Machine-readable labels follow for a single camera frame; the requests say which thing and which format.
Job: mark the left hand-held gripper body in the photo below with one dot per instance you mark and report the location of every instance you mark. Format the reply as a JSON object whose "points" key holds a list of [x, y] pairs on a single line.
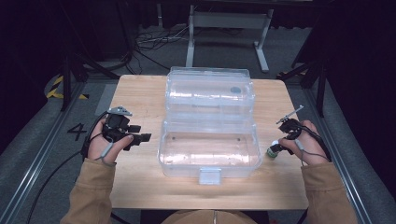
{"points": [[115, 127]]}

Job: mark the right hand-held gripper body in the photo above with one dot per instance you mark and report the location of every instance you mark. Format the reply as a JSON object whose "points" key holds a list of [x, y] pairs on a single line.
{"points": [[291, 127]]}

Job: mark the small green-capped bottle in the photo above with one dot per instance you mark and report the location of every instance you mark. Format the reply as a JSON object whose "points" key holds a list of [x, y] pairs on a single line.
{"points": [[271, 152]]}

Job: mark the clear plastic storage box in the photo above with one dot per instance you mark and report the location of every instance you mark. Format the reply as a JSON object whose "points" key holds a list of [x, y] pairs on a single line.
{"points": [[210, 140]]}

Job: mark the person's right hand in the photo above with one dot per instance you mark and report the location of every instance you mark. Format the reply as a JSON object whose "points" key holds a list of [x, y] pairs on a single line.
{"points": [[311, 146]]}

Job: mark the person's left hand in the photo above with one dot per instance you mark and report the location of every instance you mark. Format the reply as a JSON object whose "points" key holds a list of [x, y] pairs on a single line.
{"points": [[101, 147]]}

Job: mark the black metal stand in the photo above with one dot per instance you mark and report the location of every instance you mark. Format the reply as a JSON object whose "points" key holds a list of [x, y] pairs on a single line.
{"points": [[67, 81], [320, 84]]}

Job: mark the yellow black hazard tape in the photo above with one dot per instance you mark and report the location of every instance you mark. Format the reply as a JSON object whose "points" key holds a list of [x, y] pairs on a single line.
{"points": [[56, 90]]}

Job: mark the person's torso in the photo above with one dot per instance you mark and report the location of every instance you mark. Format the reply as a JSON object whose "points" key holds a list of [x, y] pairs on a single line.
{"points": [[211, 217]]}

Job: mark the aluminium floor rail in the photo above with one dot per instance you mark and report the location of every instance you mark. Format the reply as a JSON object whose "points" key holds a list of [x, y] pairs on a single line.
{"points": [[351, 193], [34, 161]]}

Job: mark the grey metal table frame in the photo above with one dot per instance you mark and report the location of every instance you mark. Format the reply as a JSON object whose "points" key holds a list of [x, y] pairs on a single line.
{"points": [[227, 20]]}

